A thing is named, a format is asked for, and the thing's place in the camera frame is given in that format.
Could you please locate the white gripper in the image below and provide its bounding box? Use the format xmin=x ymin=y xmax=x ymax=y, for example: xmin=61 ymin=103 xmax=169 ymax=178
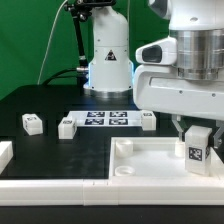
xmin=133 ymin=37 xmax=224 ymax=149

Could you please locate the white square tabletop part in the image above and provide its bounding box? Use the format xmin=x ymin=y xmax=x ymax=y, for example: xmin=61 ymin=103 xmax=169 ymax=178
xmin=108 ymin=136 xmax=224 ymax=181

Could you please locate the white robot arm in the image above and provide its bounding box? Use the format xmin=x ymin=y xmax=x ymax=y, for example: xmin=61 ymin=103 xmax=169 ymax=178
xmin=84 ymin=0 xmax=224 ymax=141

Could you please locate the white left fence piece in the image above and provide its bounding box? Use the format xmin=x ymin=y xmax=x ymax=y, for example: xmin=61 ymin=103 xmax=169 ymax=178
xmin=0 ymin=141 xmax=13 ymax=174

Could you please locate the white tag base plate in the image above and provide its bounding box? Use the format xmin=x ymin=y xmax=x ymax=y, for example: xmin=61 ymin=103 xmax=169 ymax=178
xmin=67 ymin=110 xmax=141 ymax=127

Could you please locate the white front fence rail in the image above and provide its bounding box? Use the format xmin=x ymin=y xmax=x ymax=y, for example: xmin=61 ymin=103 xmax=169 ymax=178
xmin=0 ymin=178 xmax=224 ymax=206

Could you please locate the black thick cable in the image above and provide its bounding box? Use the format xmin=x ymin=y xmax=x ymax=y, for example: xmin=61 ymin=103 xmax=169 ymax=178
xmin=42 ymin=67 xmax=88 ymax=87

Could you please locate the white thin cable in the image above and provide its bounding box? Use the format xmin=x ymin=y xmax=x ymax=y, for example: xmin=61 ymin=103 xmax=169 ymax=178
xmin=37 ymin=0 xmax=69 ymax=85

